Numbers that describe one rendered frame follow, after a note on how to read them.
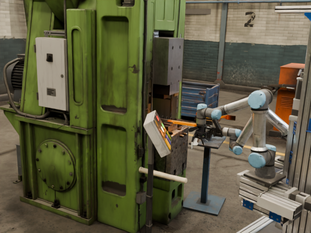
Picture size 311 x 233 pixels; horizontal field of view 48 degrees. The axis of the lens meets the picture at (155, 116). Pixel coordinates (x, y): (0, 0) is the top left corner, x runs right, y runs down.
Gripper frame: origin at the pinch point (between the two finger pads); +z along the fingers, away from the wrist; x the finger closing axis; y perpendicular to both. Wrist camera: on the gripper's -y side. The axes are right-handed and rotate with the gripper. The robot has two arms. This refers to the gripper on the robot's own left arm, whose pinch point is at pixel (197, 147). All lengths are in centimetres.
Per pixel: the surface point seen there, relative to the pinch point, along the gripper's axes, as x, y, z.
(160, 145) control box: -36.6, -3.8, -7.8
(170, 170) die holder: 9, -38, 36
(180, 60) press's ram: 29, -51, -63
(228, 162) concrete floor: 192, -102, 93
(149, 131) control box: -42.5, -9.8, -18.0
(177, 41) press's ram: 22, -49, -80
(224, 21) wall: 681, -500, -113
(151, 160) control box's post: -31.0, -20.2, 10.3
